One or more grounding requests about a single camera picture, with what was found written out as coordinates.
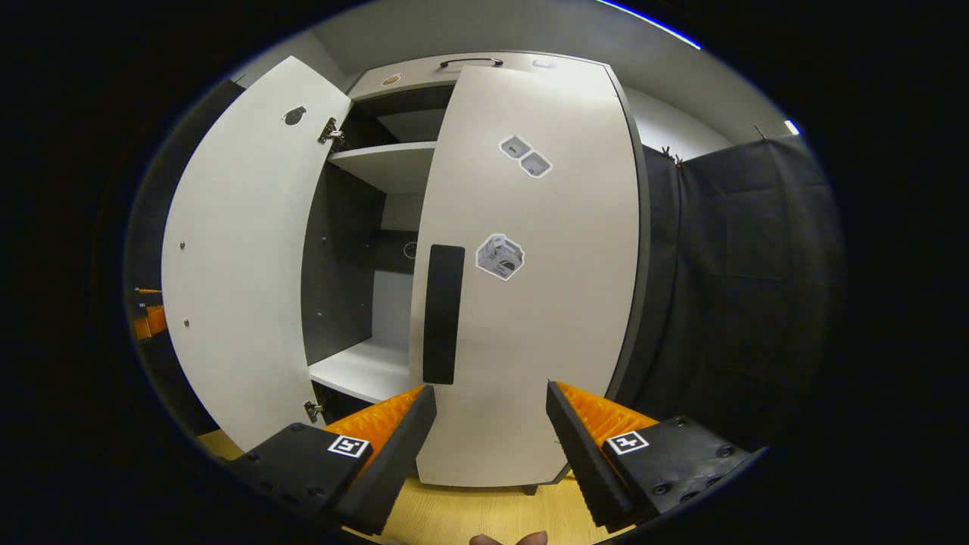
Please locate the black backdrop cloth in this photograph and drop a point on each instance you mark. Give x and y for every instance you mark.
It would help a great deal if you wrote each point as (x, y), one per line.
(742, 288)

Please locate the thick grey cabinet shelf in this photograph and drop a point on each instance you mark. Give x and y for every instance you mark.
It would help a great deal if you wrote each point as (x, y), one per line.
(394, 163)

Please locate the grey cabinet door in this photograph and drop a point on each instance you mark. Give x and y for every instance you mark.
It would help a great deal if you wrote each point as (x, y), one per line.
(242, 250)
(560, 341)

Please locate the metal door hinge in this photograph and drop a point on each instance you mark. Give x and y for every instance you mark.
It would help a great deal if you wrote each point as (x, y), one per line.
(331, 132)
(312, 411)

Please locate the grey wooden cabinet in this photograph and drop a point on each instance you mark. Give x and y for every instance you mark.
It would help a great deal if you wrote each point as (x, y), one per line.
(341, 265)

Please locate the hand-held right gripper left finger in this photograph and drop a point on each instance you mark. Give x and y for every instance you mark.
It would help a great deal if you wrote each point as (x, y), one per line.
(390, 469)

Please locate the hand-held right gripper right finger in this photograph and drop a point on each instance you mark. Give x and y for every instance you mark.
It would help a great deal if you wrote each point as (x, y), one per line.
(583, 462)

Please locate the wide grey cabinet shelf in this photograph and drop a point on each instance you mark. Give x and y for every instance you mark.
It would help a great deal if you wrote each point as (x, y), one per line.
(363, 371)

